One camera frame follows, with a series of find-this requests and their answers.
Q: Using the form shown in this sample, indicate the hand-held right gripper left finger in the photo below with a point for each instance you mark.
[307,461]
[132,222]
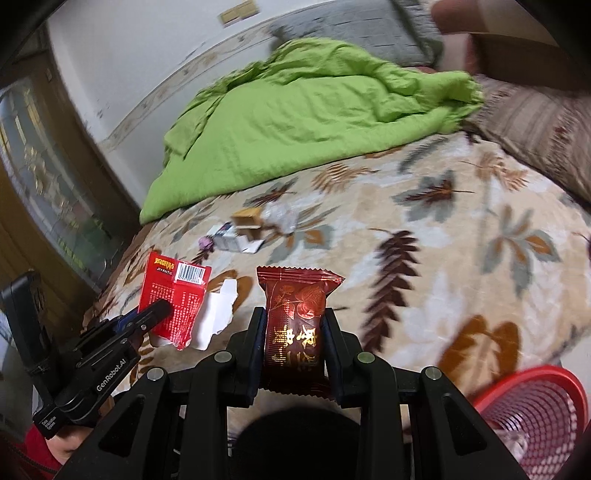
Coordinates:
[256,353]

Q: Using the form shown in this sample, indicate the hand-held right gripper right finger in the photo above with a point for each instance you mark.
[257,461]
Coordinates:
[333,355]

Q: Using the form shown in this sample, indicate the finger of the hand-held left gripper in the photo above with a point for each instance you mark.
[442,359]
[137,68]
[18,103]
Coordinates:
[152,314]

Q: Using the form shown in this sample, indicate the torn red carton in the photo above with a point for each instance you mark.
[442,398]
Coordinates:
[175,300]

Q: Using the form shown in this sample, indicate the dark red snack packet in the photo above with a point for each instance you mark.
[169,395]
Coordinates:
[295,323]

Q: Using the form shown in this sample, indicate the red mesh basket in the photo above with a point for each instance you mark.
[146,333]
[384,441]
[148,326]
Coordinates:
[545,406]

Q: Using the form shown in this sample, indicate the person's left hand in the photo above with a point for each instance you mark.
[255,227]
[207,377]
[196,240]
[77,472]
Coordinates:
[69,443]

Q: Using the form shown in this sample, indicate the small purple crumpled wrapper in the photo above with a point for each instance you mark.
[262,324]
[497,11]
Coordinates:
[206,243]

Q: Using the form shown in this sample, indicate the small white carton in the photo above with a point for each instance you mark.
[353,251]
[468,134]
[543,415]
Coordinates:
[231,240]

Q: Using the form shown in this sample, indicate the orange cardboard box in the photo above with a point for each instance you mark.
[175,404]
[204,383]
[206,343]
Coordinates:
[247,217]

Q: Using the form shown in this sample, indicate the pale lilac plastic wrapper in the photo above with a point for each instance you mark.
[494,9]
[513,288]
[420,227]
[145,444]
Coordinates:
[279,218]

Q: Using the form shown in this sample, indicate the leaf print blanket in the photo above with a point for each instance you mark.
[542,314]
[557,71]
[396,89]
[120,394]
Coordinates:
[461,258]

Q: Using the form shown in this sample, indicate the wooden glass door cabinet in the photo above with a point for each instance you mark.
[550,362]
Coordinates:
[46,184]

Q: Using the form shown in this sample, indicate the green quilt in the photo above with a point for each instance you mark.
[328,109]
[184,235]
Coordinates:
[286,120]

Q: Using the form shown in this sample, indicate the brown striped pillow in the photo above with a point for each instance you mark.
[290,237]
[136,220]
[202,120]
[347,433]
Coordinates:
[540,124]

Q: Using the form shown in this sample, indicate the grey pillow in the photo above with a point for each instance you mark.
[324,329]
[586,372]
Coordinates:
[360,32]

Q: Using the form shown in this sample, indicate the large brown cardboard box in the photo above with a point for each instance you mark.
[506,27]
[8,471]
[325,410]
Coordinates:
[521,60]

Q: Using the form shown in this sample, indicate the beige wall switch plate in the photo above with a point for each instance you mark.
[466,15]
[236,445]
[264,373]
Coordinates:
[238,13]

